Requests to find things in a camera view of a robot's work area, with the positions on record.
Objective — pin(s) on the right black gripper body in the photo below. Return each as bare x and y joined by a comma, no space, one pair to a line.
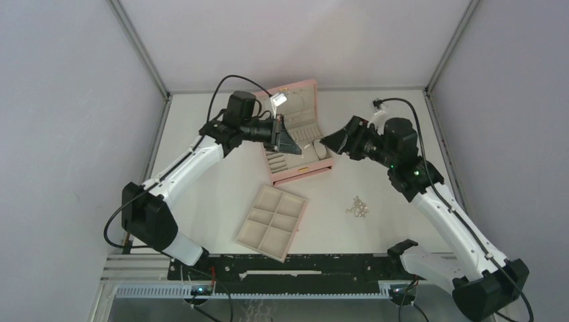
373,148

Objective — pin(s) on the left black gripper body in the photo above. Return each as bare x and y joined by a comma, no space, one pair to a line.
257,131

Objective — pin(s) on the pink jewelry box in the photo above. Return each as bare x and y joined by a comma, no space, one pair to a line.
300,119

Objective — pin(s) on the beige six-compartment tray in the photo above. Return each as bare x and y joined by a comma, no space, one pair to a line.
272,222

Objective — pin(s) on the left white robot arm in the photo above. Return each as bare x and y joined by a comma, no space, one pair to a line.
146,208

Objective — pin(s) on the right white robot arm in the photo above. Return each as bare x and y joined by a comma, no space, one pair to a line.
481,280

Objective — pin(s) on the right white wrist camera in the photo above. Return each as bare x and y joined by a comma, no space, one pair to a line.
378,120

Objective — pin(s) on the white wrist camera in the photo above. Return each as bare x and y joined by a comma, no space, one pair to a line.
378,120
276,100

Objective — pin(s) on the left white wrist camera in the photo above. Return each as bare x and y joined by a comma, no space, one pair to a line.
276,100

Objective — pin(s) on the black mounting base plate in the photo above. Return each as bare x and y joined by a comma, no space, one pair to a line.
299,272

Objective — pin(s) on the white slotted cable duct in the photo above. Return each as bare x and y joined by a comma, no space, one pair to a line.
156,291

